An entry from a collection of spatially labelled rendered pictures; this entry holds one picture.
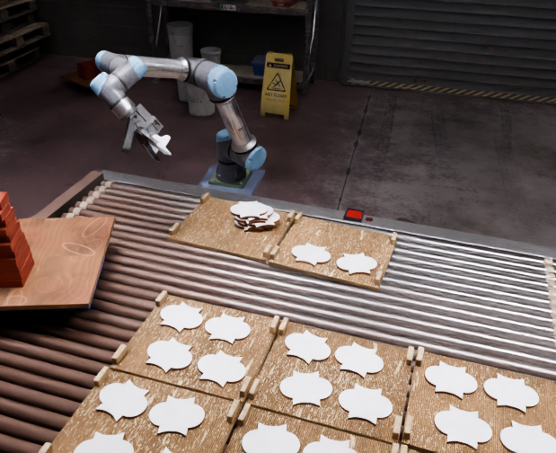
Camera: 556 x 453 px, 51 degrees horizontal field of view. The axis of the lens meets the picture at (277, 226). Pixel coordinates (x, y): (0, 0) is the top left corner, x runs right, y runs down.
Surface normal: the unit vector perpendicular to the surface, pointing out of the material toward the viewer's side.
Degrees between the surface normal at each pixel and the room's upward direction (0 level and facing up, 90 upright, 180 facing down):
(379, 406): 0
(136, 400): 0
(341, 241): 0
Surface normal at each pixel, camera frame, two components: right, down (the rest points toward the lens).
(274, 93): -0.29, 0.30
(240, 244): 0.02, -0.84
